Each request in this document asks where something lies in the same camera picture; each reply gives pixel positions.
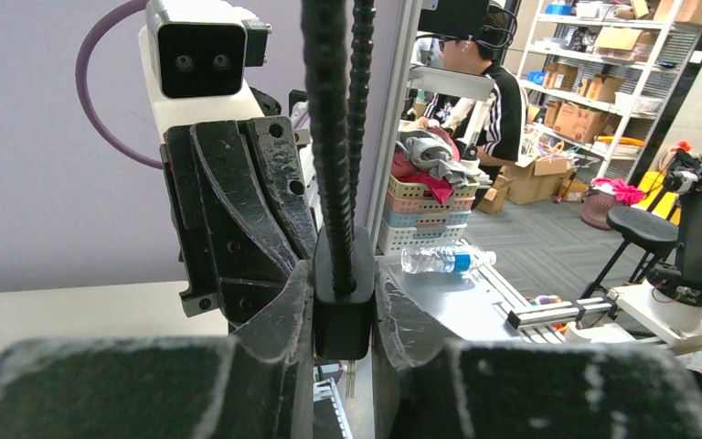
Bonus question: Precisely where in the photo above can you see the black cable lock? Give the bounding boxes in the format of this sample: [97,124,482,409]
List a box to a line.
[301,1,376,361]

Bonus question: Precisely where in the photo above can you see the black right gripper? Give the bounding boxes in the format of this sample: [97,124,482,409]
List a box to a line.
[161,116,317,325]

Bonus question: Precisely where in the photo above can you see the small silver keys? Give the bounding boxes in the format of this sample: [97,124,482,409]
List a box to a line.
[345,360,356,399]

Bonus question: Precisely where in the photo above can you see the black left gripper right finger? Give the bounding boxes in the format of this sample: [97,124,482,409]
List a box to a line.
[372,264,702,438]

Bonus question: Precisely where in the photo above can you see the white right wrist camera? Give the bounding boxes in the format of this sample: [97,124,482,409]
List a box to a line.
[139,0,272,135]

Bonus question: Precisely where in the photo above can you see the stacked plastic baskets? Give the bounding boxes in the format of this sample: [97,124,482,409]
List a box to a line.
[377,175,480,255]

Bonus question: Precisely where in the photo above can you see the person in striped shirt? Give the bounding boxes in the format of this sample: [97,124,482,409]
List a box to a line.
[418,1,527,185]

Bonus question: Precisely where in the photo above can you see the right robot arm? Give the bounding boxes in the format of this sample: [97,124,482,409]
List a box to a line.
[160,91,317,327]

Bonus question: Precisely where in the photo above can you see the metal storage shelf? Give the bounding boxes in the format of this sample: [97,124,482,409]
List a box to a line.
[517,1,702,181]

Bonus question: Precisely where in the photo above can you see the pile of clothes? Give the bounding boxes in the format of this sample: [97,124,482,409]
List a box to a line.
[389,119,481,205]

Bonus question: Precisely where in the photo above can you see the plastic water bottle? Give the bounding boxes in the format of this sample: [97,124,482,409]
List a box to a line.
[400,244,497,274]

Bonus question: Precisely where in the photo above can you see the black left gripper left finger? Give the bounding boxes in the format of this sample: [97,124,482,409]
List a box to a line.
[0,261,314,438]

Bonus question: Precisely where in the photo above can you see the black round stool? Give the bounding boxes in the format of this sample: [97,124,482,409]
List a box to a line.
[580,206,678,299]

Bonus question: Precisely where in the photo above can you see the aluminium frame post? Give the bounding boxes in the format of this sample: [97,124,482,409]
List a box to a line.
[355,0,422,243]

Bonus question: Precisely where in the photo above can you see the cardboard box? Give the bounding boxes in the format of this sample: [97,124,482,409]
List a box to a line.
[475,156,572,214]

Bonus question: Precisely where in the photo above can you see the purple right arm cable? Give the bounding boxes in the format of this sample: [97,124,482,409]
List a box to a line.
[74,0,165,171]

